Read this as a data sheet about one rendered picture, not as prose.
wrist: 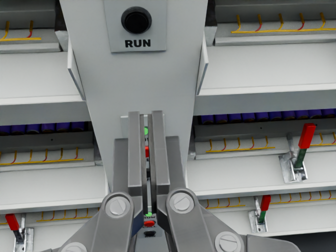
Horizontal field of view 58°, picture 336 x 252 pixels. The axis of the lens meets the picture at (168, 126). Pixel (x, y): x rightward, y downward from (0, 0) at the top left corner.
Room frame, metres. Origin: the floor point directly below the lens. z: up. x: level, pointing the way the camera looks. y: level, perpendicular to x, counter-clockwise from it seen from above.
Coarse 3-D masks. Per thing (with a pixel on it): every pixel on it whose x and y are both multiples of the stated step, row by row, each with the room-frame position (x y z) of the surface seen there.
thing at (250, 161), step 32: (192, 128) 0.26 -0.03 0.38; (224, 128) 0.27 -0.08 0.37; (256, 128) 0.27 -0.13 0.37; (288, 128) 0.28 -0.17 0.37; (320, 128) 0.28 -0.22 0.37; (192, 160) 0.24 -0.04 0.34; (224, 160) 0.24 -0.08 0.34; (256, 160) 0.24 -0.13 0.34; (288, 160) 0.23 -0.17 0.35; (320, 160) 0.25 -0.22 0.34; (224, 192) 0.20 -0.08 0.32; (256, 192) 0.21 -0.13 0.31; (288, 192) 0.22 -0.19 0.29
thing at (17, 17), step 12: (0, 0) 0.25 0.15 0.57; (12, 0) 0.25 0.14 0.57; (24, 0) 0.25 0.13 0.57; (36, 0) 0.25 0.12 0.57; (48, 0) 0.25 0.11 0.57; (0, 12) 0.23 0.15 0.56; (12, 12) 0.24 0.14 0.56; (24, 12) 0.24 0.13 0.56; (36, 12) 0.24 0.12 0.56; (48, 12) 0.24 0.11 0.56; (0, 24) 0.24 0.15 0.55; (12, 24) 0.24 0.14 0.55; (24, 24) 0.24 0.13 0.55; (36, 24) 0.24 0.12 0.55; (48, 24) 0.24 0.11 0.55
